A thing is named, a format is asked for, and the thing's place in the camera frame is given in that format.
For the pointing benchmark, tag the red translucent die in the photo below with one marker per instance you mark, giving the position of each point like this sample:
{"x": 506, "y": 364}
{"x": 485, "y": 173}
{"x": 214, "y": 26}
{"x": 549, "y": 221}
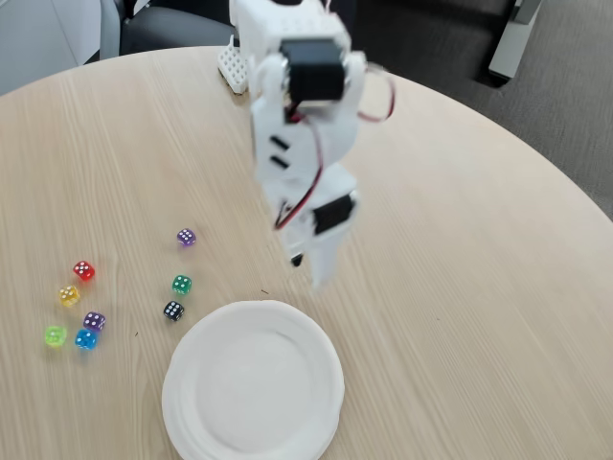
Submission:
{"x": 84, "y": 270}

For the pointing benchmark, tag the lime green translucent die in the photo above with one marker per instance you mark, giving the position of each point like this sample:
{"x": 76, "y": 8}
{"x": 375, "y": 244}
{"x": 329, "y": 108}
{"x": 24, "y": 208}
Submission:
{"x": 55, "y": 336}

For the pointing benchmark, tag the white cabinet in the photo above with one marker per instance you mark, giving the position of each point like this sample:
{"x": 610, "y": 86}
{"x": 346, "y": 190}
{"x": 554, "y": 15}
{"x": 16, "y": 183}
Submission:
{"x": 29, "y": 38}

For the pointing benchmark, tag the dark green translucent die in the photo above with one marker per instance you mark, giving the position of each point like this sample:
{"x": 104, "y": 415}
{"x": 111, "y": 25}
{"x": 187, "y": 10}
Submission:
{"x": 182, "y": 284}

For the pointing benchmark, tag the grey desk leg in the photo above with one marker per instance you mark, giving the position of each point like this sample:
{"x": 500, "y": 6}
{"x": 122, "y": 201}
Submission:
{"x": 507, "y": 48}

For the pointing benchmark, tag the purple translucent die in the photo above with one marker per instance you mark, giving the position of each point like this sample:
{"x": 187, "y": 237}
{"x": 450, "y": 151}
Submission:
{"x": 186, "y": 237}
{"x": 94, "y": 321}

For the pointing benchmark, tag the blue translucent die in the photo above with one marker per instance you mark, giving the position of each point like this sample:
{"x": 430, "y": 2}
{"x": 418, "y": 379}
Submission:
{"x": 86, "y": 339}

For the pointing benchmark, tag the black die white pips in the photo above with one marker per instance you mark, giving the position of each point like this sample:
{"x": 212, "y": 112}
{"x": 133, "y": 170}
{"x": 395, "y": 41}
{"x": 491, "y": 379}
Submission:
{"x": 173, "y": 310}

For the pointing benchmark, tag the white paper plate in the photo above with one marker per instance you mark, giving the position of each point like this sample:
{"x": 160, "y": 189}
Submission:
{"x": 254, "y": 383}

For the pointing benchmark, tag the yellow translucent die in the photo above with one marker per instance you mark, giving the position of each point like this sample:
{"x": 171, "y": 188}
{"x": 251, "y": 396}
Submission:
{"x": 69, "y": 295}

